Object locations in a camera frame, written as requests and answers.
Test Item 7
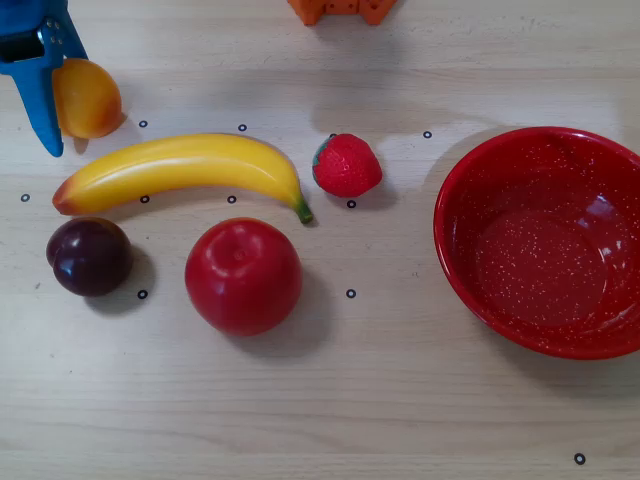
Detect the yellow orange toy peach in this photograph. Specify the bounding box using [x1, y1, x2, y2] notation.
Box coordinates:
[52, 57, 125, 140]

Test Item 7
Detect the red toy apple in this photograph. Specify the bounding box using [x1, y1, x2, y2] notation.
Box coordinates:
[184, 217, 304, 338]

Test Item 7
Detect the red toy strawberry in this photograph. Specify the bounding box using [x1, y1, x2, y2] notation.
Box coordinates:
[311, 132, 384, 198]

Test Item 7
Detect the red speckled enamel bowl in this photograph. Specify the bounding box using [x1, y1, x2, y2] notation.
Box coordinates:
[433, 126, 640, 361]

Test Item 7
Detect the dark purple toy plum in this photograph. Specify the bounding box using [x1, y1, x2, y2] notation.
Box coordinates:
[45, 216, 135, 298]

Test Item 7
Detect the yellow toy banana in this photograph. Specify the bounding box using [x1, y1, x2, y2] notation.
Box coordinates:
[51, 132, 315, 225]

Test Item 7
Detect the orange robot arm base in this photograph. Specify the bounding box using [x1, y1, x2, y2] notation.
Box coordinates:
[287, 0, 400, 27]

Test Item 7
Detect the blue gripper black motor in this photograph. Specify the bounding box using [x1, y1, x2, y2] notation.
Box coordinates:
[0, 0, 90, 159]

